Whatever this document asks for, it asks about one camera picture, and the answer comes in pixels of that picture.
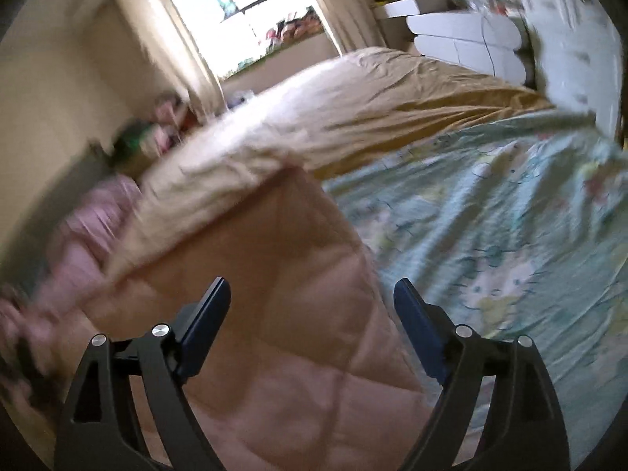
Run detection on clothes on windowsill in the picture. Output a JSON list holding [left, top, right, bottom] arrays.
[[265, 7, 327, 42]]

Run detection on white rounded dresser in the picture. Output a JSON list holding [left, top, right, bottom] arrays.
[[406, 10, 528, 84]]

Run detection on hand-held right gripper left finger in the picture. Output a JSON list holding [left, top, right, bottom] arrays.
[[54, 276, 231, 471]]

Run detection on teal printed blanket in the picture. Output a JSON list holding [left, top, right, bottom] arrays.
[[321, 108, 628, 452]]

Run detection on pink rolled comforter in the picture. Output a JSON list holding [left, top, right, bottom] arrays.
[[0, 174, 143, 354]]

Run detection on grey headboard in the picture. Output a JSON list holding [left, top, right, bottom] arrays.
[[15, 142, 128, 280]]

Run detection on yellow bed sheet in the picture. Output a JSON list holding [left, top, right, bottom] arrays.
[[142, 46, 555, 182]]

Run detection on cream curtain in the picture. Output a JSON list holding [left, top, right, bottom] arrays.
[[118, 0, 226, 113], [294, 0, 388, 55]]

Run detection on pink quilted jacket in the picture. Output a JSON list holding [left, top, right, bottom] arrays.
[[98, 157, 442, 471]]

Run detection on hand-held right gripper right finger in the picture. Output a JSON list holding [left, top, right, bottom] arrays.
[[394, 278, 572, 471]]

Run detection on pile of clothes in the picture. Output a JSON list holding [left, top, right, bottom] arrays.
[[110, 93, 197, 168]]

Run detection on white vanity shelf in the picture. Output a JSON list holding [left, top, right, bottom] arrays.
[[373, 0, 452, 21]]

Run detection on white drawer cabinet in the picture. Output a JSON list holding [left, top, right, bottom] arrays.
[[520, 0, 624, 138]]

